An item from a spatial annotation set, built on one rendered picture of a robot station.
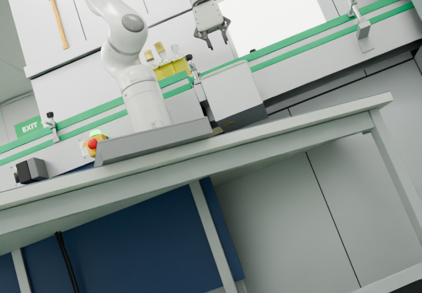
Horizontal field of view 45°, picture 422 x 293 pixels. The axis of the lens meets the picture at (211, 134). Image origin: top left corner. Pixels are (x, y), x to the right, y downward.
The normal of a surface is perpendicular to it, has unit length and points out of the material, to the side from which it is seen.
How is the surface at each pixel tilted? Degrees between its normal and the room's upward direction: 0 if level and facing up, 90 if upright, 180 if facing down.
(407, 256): 90
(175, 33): 90
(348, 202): 90
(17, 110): 90
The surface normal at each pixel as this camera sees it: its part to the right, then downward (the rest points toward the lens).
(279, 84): -0.19, -0.18
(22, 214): 0.27, -0.33
